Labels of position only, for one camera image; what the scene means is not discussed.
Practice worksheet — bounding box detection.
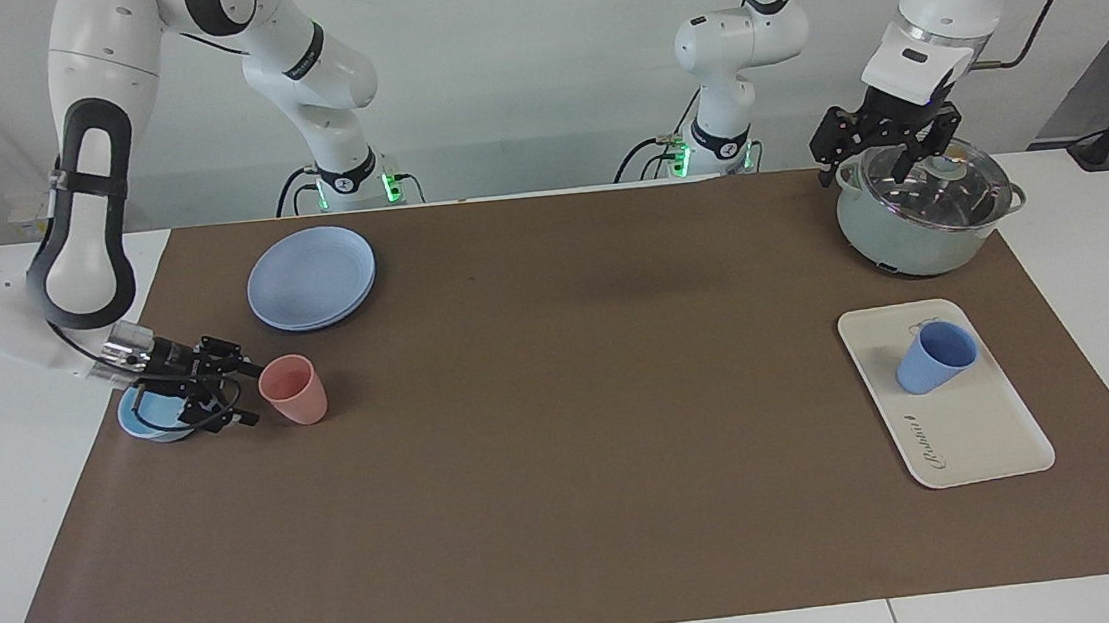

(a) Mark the light blue bowl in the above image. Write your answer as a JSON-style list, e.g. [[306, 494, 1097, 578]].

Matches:
[[114, 378, 200, 448]]

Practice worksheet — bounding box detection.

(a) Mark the blue ribbed plastic cup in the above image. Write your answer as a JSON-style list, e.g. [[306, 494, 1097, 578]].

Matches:
[[891, 318, 982, 397]]

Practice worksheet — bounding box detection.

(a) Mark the white boxes stack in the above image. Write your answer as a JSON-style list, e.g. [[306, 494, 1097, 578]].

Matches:
[[5, 189, 62, 242]]

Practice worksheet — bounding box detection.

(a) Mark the glass pot lid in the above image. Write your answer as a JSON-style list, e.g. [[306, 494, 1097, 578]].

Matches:
[[834, 133, 1020, 242]]

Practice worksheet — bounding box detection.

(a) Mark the brown table mat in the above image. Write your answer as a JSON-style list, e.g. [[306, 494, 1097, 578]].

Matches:
[[0, 143, 1109, 623]]

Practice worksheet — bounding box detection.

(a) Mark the black base cable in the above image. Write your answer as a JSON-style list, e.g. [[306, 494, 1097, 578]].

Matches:
[[608, 88, 709, 185], [273, 165, 321, 216]]

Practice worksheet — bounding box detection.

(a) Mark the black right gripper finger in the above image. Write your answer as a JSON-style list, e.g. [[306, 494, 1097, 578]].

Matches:
[[175, 376, 261, 438], [195, 330, 266, 382]]

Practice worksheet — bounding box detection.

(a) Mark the pale green cooking pot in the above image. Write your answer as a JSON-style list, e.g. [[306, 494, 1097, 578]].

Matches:
[[833, 150, 1033, 284]]

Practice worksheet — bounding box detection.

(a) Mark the pink plastic cup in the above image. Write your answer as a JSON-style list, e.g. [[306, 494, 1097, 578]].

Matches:
[[255, 352, 331, 429]]

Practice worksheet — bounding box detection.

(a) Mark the pale blue plate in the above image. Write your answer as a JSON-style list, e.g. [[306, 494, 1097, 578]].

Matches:
[[242, 222, 383, 336]]

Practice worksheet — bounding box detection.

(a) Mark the cream tray with rabbit print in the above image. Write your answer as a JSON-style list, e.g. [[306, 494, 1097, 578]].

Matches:
[[835, 289, 1059, 497]]

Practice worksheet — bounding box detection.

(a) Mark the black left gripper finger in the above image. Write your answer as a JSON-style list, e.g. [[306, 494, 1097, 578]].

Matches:
[[886, 103, 968, 185], [806, 103, 882, 189]]

